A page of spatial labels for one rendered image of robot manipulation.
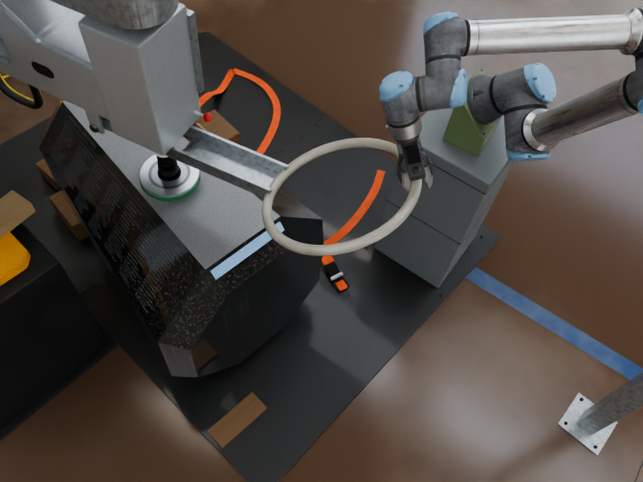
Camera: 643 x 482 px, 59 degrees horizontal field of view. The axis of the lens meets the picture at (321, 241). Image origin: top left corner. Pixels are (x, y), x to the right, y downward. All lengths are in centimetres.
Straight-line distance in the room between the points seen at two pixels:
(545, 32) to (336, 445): 181
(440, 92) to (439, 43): 12
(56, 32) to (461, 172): 150
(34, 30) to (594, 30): 154
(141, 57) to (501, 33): 93
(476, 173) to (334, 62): 192
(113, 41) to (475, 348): 208
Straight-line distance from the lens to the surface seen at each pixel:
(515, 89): 222
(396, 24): 444
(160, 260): 212
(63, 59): 191
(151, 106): 175
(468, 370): 285
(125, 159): 233
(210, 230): 207
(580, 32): 167
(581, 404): 299
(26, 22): 197
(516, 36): 161
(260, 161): 189
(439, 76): 152
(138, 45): 162
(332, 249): 154
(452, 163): 235
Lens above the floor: 253
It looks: 56 degrees down
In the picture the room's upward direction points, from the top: 7 degrees clockwise
